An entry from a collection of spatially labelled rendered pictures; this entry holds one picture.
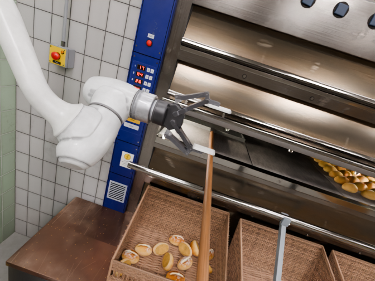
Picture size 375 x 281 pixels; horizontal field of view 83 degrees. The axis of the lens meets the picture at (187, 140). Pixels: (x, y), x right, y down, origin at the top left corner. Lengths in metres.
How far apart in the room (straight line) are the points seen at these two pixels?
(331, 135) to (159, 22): 1.05
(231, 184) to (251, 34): 0.84
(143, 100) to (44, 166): 1.24
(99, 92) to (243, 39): 0.78
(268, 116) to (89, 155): 0.92
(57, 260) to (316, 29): 1.66
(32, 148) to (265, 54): 1.54
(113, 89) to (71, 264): 0.95
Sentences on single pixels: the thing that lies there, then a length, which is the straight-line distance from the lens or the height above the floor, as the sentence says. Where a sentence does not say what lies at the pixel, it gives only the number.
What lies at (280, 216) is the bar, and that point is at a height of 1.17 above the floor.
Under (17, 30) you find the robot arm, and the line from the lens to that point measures 0.63.
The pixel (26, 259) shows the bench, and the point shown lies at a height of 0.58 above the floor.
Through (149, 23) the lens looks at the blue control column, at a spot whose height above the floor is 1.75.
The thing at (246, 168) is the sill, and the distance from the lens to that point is 1.31.
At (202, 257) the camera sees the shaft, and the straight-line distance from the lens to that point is 0.64.
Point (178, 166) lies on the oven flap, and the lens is 1.33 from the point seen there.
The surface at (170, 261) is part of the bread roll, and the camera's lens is 1.32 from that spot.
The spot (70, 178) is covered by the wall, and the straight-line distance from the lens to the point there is 1.68.
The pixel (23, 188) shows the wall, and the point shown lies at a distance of 1.98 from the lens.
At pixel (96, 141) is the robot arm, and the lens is 0.56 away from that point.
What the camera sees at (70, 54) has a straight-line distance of 1.37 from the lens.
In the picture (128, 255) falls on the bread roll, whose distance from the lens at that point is 1.31.
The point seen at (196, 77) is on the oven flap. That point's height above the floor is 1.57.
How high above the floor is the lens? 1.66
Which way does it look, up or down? 21 degrees down
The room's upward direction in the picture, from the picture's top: 18 degrees clockwise
